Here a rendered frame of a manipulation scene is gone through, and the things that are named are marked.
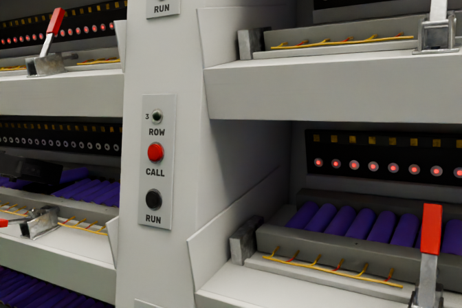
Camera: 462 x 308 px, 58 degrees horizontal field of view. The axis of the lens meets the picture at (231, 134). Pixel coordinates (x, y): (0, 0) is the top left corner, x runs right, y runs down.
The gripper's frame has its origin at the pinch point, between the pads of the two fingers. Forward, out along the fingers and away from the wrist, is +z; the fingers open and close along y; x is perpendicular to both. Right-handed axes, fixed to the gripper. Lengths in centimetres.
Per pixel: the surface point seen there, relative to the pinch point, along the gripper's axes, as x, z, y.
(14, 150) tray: -3.9, 10.8, 23.6
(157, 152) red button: -2.7, -7.2, -28.4
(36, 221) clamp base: 6.1, -3.3, -8.2
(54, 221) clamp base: 5.8, -0.7, -8.0
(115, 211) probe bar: 3.4, 0.4, -16.8
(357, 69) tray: -9.6, -8.0, -45.7
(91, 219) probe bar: 4.9, 0.3, -13.3
